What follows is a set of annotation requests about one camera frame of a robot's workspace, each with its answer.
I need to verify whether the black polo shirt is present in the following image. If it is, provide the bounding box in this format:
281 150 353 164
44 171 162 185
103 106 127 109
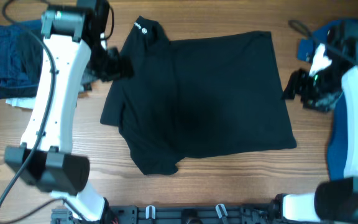
100 17 296 175

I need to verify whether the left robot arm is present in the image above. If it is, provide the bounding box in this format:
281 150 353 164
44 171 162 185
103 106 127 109
4 1 133 223

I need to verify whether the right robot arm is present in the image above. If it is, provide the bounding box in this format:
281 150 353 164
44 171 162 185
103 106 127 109
268 19 358 223

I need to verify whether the blue shirt on right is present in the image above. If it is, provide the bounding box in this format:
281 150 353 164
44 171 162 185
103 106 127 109
300 19 358 180

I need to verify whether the folded white garment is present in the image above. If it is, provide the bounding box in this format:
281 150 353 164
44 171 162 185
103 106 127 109
6 69 98 110

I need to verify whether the folded blue garment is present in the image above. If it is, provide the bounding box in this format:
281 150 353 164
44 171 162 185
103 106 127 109
0 20 44 89

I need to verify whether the folded black garment underneath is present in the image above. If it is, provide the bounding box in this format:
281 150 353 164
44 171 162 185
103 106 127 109
0 80 38 100

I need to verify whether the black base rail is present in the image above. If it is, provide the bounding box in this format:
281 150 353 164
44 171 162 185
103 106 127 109
50 203 328 224

